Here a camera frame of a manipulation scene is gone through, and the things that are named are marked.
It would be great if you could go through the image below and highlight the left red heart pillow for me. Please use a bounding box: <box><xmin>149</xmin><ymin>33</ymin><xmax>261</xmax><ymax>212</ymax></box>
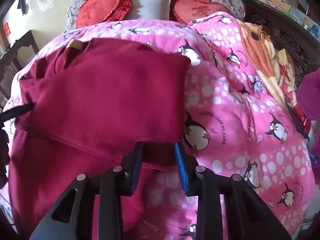
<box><xmin>76</xmin><ymin>0</ymin><xmax>133</xmax><ymax>28</ymax></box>

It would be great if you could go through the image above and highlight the dark carved wooden headboard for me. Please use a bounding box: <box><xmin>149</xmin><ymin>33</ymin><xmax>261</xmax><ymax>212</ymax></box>
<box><xmin>242</xmin><ymin>0</ymin><xmax>319</xmax><ymax>86</ymax></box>

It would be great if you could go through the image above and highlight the dark wooden side table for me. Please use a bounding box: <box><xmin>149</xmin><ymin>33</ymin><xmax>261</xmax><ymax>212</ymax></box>
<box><xmin>1</xmin><ymin>30</ymin><xmax>39</xmax><ymax>81</ymax></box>

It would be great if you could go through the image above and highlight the red wall sticker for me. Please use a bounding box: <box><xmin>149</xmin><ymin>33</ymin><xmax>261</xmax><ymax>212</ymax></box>
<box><xmin>4</xmin><ymin>22</ymin><xmax>11</xmax><ymax>37</ymax></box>

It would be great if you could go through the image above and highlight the white square pillow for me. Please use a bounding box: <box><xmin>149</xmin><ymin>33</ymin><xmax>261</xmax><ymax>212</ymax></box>
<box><xmin>124</xmin><ymin>0</ymin><xmax>171</xmax><ymax>20</ymax></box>

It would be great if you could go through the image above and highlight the right red heart pillow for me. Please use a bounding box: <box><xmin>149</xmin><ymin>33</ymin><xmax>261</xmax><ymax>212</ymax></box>
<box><xmin>169</xmin><ymin>0</ymin><xmax>231</xmax><ymax>25</ymax></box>

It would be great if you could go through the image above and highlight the pink penguin blanket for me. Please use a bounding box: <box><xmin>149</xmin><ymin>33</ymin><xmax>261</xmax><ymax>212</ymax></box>
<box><xmin>1</xmin><ymin>11</ymin><xmax>315</xmax><ymax>239</ymax></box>

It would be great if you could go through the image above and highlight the dark red fleece sweater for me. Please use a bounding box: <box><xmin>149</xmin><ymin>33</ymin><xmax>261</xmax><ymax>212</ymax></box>
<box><xmin>9</xmin><ymin>38</ymin><xmax>191</xmax><ymax>236</ymax></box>

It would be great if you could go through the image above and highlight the orange cartoon blanket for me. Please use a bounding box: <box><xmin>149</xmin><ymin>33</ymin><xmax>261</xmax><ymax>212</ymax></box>
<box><xmin>238</xmin><ymin>21</ymin><xmax>311</xmax><ymax>138</ymax></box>

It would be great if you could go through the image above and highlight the dark hanging cloth on wall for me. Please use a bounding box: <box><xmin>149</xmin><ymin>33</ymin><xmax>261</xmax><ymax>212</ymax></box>
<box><xmin>17</xmin><ymin>0</ymin><xmax>27</xmax><ymax>15</ymax></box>

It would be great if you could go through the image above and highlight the red heart pillow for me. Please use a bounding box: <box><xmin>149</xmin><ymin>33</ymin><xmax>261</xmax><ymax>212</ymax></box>
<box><xmin>169</xmin><ymin>0</ymin><xmax>231</xmax><ymax>25</ymax></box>
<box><xmin>76</xmin><ymin>0</ymin><xmax>133</xmax><ymax>28</ymax></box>

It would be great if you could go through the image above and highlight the purple fleece garment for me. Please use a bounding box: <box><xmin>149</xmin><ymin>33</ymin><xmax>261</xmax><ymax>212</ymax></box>
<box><xmin>297</xmin><ymin>69</ymin><xmax>320</xmax><ymax>121</ymax></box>

